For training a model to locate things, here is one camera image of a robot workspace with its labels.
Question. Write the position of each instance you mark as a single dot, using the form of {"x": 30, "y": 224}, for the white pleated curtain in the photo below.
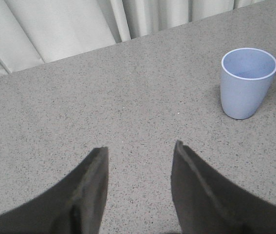
{"x": 34, "y": 32}

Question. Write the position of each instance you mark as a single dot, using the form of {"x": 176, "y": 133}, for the blue plastic cup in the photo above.
{"x": 246, "y": 76}

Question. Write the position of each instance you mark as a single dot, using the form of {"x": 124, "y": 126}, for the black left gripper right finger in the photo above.
{"x": 208, "y": 203}

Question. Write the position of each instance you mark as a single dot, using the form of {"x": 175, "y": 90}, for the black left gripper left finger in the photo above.
{"x": 75, "y": 205}

